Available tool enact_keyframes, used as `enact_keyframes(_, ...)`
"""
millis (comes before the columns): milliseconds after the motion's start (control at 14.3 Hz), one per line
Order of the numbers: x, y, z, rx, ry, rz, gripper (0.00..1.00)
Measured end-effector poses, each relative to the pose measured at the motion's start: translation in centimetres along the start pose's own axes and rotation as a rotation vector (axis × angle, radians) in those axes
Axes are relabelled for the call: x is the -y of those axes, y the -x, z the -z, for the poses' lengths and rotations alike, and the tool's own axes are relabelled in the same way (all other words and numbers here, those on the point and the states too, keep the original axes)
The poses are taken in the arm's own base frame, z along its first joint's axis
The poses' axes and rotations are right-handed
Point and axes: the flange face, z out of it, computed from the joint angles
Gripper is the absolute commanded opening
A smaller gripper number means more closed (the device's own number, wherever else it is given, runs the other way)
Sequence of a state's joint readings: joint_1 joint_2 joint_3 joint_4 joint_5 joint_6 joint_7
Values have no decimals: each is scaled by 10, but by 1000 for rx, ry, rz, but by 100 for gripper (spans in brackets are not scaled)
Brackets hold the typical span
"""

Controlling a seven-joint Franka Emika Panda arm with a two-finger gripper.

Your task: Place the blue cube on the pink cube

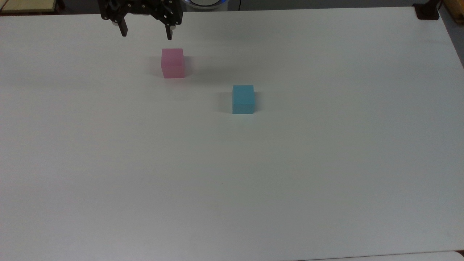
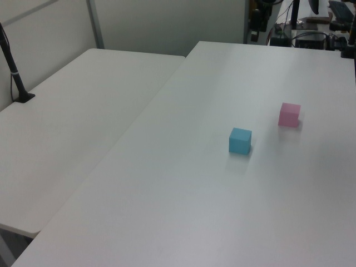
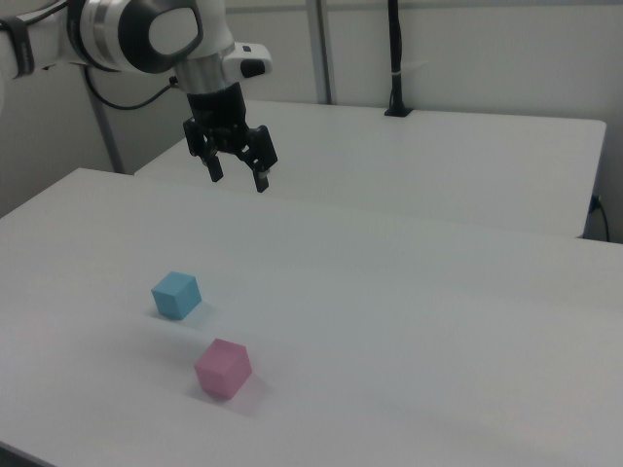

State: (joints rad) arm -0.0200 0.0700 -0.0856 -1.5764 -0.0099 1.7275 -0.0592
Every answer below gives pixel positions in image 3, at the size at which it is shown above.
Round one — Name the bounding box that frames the black wall cable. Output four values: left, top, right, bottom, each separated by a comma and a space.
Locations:
595, 196, 612, 242

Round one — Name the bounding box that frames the white cable tie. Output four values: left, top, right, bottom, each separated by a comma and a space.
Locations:
390, 59, 430, 78

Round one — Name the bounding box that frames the wide grey partition post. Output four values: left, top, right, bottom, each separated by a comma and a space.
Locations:
305, 0, 338, 105

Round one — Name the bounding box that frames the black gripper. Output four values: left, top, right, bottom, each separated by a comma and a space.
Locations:
183, 83, 280, 195

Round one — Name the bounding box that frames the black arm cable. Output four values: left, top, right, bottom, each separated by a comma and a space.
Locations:
81, 65, 179, 111

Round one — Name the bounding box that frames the pink cube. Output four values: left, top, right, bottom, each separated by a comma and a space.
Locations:
194, 338, 253, 401

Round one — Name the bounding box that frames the black camera stand pole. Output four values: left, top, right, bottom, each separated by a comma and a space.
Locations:
384, 0, 415, 119

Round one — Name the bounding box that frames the blue cube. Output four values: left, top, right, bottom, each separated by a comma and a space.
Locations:
150, 270, 202, 321

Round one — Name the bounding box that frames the slim grey partition post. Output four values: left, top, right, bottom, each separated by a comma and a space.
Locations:
81, 66, 127, 175

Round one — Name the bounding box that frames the white side table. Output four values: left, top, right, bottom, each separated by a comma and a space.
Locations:
133, 99, 607, 240

